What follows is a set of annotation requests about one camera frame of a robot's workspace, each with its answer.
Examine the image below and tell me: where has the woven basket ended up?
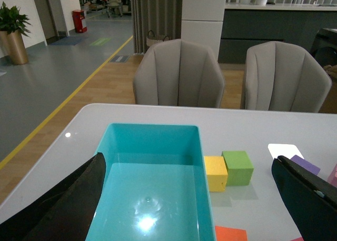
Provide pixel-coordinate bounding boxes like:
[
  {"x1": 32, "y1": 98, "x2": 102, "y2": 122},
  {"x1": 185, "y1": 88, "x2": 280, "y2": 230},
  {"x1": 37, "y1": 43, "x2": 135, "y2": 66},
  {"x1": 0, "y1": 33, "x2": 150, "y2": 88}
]
[{"x1": 146, "y1": 30, "x2": 171, "y2": 47}]

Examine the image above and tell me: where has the dark grey counter cabinet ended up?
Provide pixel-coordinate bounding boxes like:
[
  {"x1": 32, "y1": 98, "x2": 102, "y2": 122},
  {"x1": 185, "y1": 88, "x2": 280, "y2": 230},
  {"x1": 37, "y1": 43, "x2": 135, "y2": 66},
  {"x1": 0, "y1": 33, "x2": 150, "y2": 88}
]
[{"x1": 218, "y1": 4, "x2": 336, "y2": 64}]

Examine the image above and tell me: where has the black appliance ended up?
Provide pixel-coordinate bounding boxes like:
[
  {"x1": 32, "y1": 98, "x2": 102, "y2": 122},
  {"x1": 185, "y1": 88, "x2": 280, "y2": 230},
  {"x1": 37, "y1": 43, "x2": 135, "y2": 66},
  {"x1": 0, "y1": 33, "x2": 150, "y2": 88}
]
[{"x1": 310, "y1": 28, "x2": 336, "y2": 67}]

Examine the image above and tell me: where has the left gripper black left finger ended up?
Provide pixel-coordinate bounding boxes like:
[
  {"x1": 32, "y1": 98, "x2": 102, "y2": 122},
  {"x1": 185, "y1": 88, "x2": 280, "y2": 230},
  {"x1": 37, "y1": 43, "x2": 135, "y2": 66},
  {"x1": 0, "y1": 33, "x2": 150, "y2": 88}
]
[{"x1": 1, "y1": 153, "x2": 106, "y2": 240}]

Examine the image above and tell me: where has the potted plant in gold planter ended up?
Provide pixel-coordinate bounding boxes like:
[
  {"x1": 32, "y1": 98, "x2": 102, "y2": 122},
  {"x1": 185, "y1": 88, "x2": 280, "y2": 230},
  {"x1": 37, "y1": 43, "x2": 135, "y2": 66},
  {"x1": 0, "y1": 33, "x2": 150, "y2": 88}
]
[{"x1": 1, "y1": 2, "x2": 31, "y2": 65}]

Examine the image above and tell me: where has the teal plastic bin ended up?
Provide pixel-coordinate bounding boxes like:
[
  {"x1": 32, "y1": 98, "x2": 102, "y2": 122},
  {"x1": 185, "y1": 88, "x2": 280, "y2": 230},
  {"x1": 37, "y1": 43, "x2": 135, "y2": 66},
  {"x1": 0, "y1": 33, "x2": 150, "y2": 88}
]
[{"x1": 86, "y1": 123, "x2": 216, "y2": 240}]

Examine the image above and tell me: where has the red foam block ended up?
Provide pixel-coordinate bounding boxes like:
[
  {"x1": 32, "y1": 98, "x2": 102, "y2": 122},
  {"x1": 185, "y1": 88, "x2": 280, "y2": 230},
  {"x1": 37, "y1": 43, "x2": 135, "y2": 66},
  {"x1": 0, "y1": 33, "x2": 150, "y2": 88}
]
[{"x1": 290, "y1": 237, "x2": 304, "y2": 241}]

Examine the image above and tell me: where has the grey armchair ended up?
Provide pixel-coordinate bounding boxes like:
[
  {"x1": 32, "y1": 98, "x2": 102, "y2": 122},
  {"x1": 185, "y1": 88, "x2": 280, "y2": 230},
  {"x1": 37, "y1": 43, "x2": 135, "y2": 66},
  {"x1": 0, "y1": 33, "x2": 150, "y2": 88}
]
[
  {"x1": 133, "y1": 39, "x2": 225, "y2": 108},
  {"x1": 240, "y1": 41, "x2": 332, "y2": 113}
]

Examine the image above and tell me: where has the red bin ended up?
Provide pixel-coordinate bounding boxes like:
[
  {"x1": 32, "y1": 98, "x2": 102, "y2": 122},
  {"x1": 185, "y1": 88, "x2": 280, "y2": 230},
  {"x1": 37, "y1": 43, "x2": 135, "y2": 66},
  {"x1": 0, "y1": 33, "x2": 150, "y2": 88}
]
[{"x1": 72, "y1": 9, "x2": 87, "y2": 33}]

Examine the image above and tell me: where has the white pillar cabinet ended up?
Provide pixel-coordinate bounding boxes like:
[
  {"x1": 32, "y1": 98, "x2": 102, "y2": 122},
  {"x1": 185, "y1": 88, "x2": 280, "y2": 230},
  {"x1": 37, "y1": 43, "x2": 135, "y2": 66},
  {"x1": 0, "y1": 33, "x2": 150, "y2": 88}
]
[{"x1": 181, "y1": 0, "x2": 226, "y2": 57}]

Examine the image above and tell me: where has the orange foam block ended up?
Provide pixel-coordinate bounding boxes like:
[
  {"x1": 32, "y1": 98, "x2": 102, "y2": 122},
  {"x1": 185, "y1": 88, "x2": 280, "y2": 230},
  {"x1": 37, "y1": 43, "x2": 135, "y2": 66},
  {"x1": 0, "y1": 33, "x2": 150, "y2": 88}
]
[{"x1": 215, "y1": 226, "x2": 248, "y2": 241}]

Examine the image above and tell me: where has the green foam block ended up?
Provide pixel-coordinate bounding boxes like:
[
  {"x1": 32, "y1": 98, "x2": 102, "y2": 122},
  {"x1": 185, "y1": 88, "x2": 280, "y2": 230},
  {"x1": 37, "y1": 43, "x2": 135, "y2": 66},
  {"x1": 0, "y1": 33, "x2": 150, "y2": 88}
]
[{"x1": 222, "y1": 150, "x2": 254, "y2": 186}]

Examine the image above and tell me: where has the purple foam block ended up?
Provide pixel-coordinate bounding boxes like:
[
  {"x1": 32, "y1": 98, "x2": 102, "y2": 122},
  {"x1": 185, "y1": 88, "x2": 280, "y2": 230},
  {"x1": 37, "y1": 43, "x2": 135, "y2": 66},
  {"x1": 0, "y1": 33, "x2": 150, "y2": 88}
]
[{"x1": 290, "y1": 155, "x2": 321, "y2": 175}]

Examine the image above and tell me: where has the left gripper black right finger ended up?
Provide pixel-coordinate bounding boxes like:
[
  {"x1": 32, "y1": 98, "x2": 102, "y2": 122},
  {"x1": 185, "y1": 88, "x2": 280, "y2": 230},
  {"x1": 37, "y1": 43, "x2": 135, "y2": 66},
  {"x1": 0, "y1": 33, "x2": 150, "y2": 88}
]
[{"x1": 271, "y1": 155, "x2": 336, "y2": 240}]

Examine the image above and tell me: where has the yellow foam block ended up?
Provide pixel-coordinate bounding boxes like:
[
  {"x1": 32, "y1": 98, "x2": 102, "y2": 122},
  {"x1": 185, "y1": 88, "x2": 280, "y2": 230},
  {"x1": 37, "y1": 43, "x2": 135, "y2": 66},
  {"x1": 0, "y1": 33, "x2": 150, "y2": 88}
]
[{"x1": 204, "y1": 156, "x2": 228, "y2": 192}]

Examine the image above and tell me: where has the pink foam block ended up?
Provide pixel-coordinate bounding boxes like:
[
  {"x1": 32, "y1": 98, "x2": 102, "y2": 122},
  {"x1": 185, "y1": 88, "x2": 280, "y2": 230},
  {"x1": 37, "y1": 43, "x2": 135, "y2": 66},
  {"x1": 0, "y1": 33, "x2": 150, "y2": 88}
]
[{"x1": 327, "y1": 165, "x2": 337, "y2": 187}]

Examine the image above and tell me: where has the right grey armchair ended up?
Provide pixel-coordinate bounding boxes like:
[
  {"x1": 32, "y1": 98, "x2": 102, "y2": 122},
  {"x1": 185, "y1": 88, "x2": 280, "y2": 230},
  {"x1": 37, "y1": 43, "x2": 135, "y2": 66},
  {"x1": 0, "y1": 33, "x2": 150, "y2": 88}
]
[{"x1": 240, "y1": 41, "x2": 332, "y2": 113}]

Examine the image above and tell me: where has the left grey armchair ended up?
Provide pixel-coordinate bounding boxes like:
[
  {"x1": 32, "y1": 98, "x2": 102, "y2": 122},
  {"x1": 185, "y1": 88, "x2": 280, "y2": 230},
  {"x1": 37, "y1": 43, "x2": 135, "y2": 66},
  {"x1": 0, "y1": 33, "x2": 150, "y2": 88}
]
[{"x1": 133, "y1": 39, "x2": 225, "y2": 108}]

